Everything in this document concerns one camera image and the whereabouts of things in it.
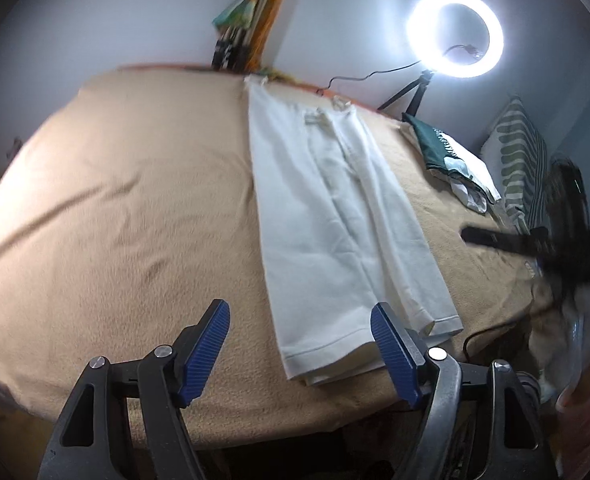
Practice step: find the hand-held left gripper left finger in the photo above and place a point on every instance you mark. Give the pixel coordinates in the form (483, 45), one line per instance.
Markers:
(204, 357)

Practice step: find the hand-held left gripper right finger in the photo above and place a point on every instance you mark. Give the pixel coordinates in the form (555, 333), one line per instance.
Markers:
(392, 357)

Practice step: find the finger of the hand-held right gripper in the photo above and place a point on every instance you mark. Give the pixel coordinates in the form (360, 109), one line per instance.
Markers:
(500, 241)

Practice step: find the white pants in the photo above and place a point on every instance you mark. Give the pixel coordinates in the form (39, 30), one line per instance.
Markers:
(320, 220)

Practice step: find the person's right forearm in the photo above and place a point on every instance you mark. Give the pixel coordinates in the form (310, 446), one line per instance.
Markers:
(587, 395)

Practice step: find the colourful hanging clothes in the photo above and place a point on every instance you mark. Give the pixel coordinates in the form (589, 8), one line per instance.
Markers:
(245, 20)

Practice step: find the green striped pillow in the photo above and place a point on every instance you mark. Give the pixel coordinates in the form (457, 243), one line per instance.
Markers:
(517, 155)

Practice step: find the green and white garment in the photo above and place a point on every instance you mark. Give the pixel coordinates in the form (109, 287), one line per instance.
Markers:
(437, 147)

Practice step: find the tan blanket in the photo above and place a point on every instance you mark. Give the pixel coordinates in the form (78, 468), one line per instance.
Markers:
(125, 210)

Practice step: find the black tripod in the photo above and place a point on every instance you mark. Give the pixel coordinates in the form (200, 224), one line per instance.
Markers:
(415, 94)

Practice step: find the small white cloth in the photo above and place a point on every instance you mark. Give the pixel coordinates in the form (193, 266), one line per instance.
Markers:
(341, 102)

